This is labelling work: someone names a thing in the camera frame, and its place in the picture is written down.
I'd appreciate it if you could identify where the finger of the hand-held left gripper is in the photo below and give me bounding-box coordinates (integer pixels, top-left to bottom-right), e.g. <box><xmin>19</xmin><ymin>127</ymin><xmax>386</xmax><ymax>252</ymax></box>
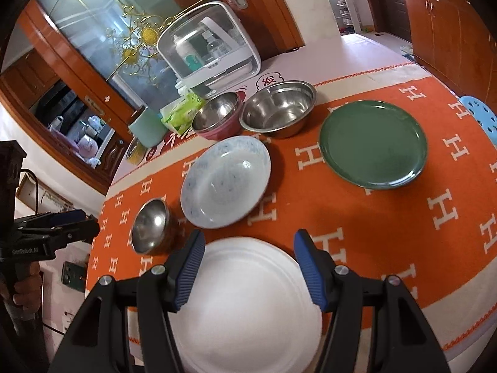
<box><xmin>48</xmin><ymin>210</ymin><xmax>87</xmax><ymax>228</ymax></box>
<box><xmin>54</xmin><ymin>219</ymin><xmax>99</xmax><ymax>255</ymax></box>

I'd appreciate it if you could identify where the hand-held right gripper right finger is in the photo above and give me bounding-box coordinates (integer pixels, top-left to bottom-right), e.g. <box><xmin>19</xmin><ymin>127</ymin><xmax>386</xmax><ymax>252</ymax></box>
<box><xmin>293</xmin><ymin>229</ymin><xmax>451</xmax><ymax>373</ymax></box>

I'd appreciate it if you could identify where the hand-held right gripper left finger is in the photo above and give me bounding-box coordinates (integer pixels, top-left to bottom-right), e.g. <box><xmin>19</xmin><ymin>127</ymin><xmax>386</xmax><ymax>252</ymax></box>
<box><xmin>48</xmin><ymin>229</ymin><xmax>206</xmax><ymax>373</ymax></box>

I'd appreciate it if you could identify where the small steel bowl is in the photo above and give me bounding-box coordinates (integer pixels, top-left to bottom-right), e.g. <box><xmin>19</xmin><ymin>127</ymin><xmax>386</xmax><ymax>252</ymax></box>
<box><xmin>131</xmin><ymin>198</ymin><xmax>180</xmax><ymax>256</ymax></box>

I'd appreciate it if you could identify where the blue patterned white plate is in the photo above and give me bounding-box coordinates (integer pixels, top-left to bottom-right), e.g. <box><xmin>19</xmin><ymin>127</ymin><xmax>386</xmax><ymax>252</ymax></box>
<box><xmin>180</xmin><ymin>137</ymin><xmax>271</xmax><ymax>229</ymax></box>

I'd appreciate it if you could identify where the green plate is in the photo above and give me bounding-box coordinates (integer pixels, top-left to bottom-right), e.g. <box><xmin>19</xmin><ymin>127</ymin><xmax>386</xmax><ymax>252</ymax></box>
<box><xmin>319</xmin><ymin>100</ymin><xmax>428</xmax><ymax>190</ymax></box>

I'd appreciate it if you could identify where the pink steel bowl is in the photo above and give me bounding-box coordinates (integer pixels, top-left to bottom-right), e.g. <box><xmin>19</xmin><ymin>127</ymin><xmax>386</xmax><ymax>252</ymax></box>
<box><xmin>191</xmin><ymin>92</ymin><xmax>244</xmax><ymax>140</ymax></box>

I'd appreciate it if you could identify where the large steel bowl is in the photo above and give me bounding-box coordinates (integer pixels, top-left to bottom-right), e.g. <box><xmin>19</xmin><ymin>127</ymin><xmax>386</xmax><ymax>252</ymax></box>
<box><xmin>239</xmin><ymin>80</ymin><xmax>317</xmax><ymax>138</ymax></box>

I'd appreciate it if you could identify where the person's left hand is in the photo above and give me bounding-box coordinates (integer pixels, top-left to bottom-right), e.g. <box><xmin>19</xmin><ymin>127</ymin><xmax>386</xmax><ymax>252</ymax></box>
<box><xmin>15</xmin><ymin>262</ymin><xmax>43</xmax><ymax>301</ymax></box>

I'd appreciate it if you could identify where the dark green smartphone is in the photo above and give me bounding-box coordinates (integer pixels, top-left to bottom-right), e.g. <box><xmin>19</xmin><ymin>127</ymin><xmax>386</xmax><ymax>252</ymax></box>
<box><xmin>62</xmin><ymin>260</ymin><xmax>88</xmax><ymax>292</ymax></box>

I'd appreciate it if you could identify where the orange patterned blanket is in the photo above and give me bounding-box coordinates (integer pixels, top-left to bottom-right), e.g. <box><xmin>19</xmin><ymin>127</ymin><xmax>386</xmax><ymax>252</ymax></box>
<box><xmin>85</xmin><ymin>64</ymin><xmax>497</xmax><ymax>352</ymax></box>

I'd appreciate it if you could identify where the yellow cup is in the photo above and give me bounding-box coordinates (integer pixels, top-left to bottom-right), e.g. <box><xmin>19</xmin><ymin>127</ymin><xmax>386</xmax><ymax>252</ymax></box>
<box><xmin>125</xmin><ymin>140</ymin><xmax>150</xmax><ymax>166</ymax></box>

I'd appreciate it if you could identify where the mint green cup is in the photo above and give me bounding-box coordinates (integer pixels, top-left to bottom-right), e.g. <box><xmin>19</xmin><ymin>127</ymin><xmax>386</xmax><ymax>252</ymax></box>
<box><xmin>129</xmin><ymin>108</ymin><xmax>167</xmax><ymax>148</ymax></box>

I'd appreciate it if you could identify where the green tissue pack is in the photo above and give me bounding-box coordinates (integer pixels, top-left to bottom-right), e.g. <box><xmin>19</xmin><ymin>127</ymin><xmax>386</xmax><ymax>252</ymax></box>
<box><xmin>161</xmin><ymin>93</ymin><xmax>206</xmax><ymax>133</ymax></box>

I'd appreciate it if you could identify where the glass sliding door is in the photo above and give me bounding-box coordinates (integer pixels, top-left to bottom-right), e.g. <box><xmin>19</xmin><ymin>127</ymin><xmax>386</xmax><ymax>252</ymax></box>
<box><xmin>19</xmin><ymin>0</ymin><xmax>218</xmax><ymax>195</ymax></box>

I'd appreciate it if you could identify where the white bottle green label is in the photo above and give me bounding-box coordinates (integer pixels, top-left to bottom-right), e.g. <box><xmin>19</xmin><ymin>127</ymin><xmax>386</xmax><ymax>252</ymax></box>
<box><xmin>175</xmin><ymin>37</ymin><xmax>206</xmax><ymax>72</ymax></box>

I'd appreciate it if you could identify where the clear bottle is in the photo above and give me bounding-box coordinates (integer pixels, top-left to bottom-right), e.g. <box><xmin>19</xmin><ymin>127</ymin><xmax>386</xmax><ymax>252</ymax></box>
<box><xmin>202</xmin><ymin>31</ymin><xmax>230</xmax><ymax>67</ymax></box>

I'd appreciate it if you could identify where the white printed tablecloth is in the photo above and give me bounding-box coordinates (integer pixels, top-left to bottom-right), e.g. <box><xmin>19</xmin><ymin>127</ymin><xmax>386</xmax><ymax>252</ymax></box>
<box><xmin>112</xmin><ymin>33</ymin><xmax>418</xmax><ymax>187</ymax></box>

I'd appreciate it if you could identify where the blue plastic stool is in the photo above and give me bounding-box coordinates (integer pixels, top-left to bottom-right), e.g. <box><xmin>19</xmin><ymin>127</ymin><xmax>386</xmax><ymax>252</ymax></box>
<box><xmin>460</xmin><ymin>96</ymin><xmax>497</xmax><ymax>144</ymax></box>

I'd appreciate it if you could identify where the white sterilizer cabinet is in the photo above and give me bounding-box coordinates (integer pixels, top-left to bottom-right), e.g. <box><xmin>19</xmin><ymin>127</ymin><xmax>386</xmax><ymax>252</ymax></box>
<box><xmin>157</xmin><ymin>2</ymin><xmax>262</xmax><ymax>88</ymax></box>

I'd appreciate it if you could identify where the white shelf rack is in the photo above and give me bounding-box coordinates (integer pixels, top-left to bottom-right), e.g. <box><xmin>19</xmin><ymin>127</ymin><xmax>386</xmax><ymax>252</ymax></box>
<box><xmin>334</xmin><ymin>0</ymin><xmax>363</xmax><ymax>34</ymax></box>

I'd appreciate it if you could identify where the wooden door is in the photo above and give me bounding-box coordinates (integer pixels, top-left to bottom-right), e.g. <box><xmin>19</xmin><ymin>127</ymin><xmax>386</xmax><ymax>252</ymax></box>
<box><xmin>200</xmin><ymin>0</ymin><xmax>305</xmax><ymax>57</ymax></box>

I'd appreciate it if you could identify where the black cable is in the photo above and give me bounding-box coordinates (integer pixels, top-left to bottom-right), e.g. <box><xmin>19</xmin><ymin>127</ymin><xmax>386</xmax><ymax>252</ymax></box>
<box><xmin>19</xmin><ymin>168</ymin><xmax>41</xmax><ymax>218</ymax></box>

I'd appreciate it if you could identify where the wooden wall cabinet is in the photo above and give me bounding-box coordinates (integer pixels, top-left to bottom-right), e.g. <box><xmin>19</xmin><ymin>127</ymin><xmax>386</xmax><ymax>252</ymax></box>
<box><xmin>398</xmin><ymin>0</ymin><xmax>497</xmax><ymax>98</ymax></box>

